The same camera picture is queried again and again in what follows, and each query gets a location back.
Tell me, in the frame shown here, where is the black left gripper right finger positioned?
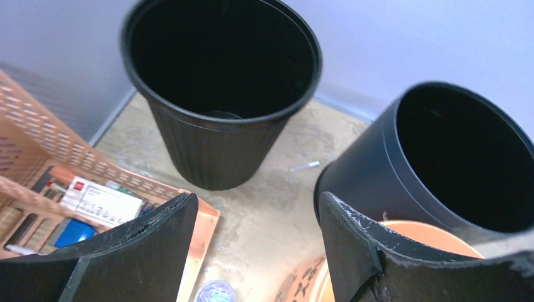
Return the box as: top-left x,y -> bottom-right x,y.
319,192 -> 533,301

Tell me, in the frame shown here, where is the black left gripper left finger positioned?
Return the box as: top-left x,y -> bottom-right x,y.
1,193 -> 198,301

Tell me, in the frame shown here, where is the orange capybara plastic bucket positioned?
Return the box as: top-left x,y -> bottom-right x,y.
274,220 -> 484,302

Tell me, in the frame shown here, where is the small clear round container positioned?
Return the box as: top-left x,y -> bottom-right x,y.
194,280 -> 237,302

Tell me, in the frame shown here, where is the white labelled card pack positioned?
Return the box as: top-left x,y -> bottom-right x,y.
60,176 -> 143,228

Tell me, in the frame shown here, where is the blue small box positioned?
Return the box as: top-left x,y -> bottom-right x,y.
54,219 -> 96,248

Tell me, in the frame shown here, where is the orange mesh file organizer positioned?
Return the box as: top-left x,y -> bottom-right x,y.
1,74 -> 220,301

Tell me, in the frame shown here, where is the dark navy cylindrical bin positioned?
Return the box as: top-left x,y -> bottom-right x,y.
314,82 -> 533,243

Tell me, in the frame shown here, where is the black ribbed plastic bin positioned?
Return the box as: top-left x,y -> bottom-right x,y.
120,1 -> 322,191

